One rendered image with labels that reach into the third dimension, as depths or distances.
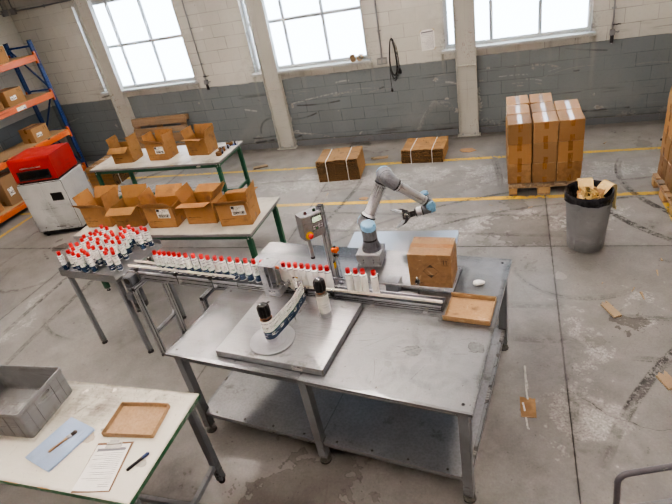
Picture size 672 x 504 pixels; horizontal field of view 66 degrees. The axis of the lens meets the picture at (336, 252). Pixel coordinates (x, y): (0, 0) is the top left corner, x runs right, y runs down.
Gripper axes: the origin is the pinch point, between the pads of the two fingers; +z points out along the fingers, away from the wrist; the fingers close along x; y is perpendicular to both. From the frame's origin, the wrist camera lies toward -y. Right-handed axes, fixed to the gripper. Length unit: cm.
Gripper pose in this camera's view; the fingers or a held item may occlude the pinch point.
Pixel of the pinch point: (393, 219)
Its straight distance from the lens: 428.5
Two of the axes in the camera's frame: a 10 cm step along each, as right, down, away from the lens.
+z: -9.3, 2.7, 2.3
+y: -2.2, 0.8, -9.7
